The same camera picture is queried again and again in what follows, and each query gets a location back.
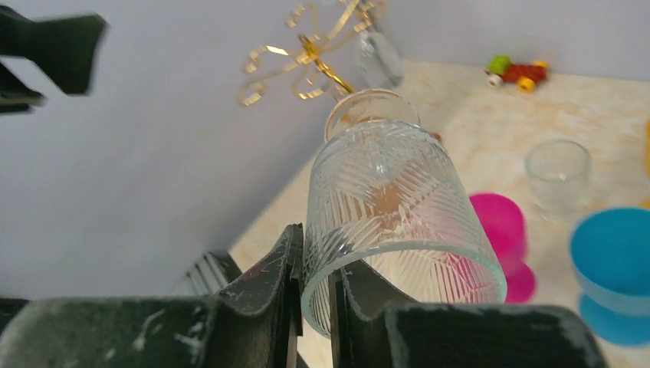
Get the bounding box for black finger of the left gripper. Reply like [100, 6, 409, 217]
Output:
[1, 5, 108, 96]

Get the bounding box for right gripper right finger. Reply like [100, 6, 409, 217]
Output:
[328, 261, 608, 367]

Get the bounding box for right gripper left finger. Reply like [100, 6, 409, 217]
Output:
[1, 224, 304, 367]

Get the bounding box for clear wine glass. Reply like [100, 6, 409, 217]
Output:
[524, 139, 592, 223]
[356, 1, 404, 90]
[301, 89, 507, 337]

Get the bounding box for pink plastic wine glass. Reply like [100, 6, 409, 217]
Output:
[470, 192, 537, 304]

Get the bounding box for blue plastic wine glass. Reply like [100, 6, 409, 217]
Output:
[569, 207, 649, 347]

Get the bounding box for yellow plastic wine glass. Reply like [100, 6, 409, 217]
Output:
[640, 119, 650, 209]

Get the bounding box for clear wine glass back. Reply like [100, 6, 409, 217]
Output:
[356, 1, 404, 90]

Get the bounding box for colourful toy train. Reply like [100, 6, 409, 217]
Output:
[484, 54, 549, 93]

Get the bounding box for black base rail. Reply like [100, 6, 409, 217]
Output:
[172, 251, 242, 297]

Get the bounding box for gold wire wine glass rack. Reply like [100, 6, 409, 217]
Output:
[236, 1, 386, 107]

